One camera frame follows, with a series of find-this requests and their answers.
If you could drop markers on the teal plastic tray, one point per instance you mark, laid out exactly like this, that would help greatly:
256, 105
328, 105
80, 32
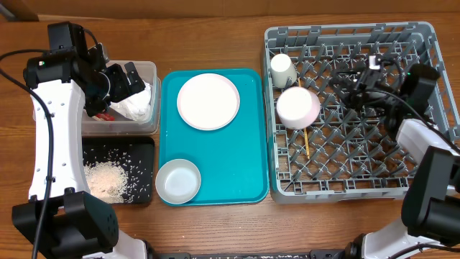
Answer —
232, 160

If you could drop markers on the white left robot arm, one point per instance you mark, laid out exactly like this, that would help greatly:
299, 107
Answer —
61, 218

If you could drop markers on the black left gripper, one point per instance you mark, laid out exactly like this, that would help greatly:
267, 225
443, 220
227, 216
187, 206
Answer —
125, 88

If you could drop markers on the white paper cup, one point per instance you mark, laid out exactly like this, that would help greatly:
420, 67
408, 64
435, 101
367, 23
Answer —
283, 71

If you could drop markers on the pink small bowl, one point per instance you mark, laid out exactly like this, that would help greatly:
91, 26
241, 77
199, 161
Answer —
297, 108

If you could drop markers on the black tray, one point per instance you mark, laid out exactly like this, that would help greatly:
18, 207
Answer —
143, 145

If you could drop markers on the grey small bowl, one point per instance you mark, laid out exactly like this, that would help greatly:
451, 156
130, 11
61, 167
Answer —
178, 181

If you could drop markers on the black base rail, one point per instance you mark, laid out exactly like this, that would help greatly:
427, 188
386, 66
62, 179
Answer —
312, 254

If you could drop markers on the grey dishwasher rack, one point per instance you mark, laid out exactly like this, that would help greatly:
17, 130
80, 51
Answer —
351, 155

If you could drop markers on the white napkin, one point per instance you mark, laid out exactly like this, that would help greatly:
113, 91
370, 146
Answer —
136, 107

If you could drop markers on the pile of rice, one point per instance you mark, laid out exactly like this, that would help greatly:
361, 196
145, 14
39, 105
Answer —
118, 175

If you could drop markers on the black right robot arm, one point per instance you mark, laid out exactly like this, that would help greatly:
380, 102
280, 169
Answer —
429, 216

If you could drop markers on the pink plate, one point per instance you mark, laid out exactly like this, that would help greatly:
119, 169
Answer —
208, 101

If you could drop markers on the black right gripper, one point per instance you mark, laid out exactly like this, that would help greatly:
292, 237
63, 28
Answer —
364, 81

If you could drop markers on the red wrapper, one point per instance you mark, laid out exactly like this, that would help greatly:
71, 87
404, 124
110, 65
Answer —
103, 117

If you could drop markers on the clear plastic bin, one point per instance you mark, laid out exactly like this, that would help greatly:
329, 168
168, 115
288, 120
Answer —
125, 126

